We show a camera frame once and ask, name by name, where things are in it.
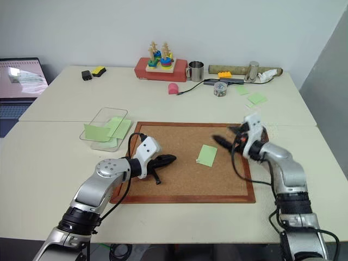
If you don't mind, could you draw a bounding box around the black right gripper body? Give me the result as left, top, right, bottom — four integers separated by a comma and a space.
231, 122, 250, 153

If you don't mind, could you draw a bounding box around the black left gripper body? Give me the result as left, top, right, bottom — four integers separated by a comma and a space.
146, 154, 167, 175

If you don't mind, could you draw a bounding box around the clear plastic box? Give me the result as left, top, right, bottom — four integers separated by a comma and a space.
79, 107, 133, 152

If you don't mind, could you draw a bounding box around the red cardboard box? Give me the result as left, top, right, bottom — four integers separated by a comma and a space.
134, 57, 189, 83

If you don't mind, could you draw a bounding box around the brown framed cork board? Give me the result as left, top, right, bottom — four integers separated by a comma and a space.
110, 121, 257, 204

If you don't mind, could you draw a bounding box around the clear round pushpin jar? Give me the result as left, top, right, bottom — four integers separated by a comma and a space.
213, 81, 228, 97

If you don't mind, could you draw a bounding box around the grey USB hub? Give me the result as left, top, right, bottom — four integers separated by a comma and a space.
203, 77, 247, 88

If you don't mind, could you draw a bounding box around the steel cylinder cup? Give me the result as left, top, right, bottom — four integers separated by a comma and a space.
244, 61, 260, 83

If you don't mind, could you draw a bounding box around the white crumpled paper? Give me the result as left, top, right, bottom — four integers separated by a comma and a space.
256, 69, 278, 83

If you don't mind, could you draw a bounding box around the pink rounded block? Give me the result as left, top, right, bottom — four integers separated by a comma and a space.
167, 82, 181, 96

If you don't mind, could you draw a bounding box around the wooden colourful stacking toy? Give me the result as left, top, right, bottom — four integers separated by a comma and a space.
145, 40, 177, 74

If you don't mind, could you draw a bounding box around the yellow black eraser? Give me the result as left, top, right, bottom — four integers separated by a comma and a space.
91, 66, 107, 78

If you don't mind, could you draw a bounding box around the open laptop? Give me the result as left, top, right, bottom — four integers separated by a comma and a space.
0, 57, 49, 122

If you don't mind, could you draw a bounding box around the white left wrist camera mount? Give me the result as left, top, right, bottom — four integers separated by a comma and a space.
134, 136, 162, 179

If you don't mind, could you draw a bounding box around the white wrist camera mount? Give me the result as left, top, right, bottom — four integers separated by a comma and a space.
134, 136, 162, 179
241, 110, 266, 160

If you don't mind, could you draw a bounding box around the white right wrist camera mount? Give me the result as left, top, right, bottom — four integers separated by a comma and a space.
241, 110, 266, 160

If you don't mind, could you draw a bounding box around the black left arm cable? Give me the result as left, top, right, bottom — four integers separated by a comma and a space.
92, 132, 147, 234

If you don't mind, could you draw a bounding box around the thin black USB cable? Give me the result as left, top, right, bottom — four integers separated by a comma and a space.
176, 78, 219, 96

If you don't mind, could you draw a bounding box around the steel mug with handle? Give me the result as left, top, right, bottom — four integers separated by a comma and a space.
185, 61, 205, 82

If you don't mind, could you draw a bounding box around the black coiled floor cable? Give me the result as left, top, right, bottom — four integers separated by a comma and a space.
108, 243, 134, 261

